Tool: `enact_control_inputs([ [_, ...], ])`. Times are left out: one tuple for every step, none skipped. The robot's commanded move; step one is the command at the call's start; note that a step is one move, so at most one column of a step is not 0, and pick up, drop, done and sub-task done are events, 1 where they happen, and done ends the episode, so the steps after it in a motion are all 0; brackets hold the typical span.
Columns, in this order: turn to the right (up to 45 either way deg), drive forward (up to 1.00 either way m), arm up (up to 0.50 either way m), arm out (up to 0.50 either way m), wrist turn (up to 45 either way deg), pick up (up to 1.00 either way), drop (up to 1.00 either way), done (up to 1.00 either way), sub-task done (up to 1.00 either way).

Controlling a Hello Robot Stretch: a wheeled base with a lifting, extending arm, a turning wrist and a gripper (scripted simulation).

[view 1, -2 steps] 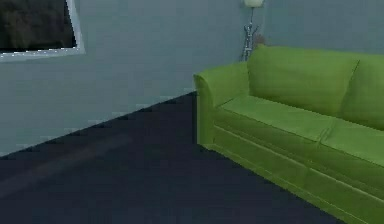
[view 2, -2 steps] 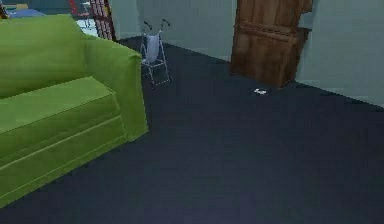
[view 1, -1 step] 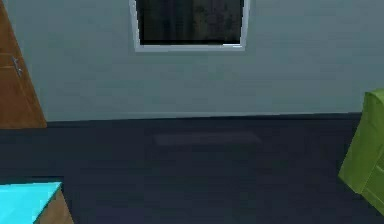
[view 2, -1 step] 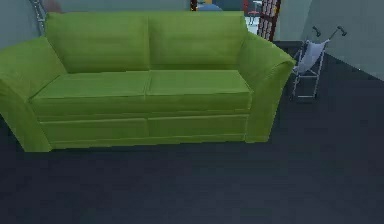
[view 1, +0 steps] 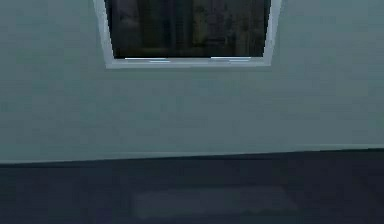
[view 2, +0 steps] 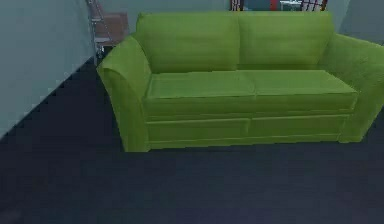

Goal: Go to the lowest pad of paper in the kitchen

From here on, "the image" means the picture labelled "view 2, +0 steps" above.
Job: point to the green sofa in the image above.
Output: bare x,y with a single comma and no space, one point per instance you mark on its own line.
233,90

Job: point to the framed wall picture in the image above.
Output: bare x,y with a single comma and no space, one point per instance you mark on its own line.
276,4

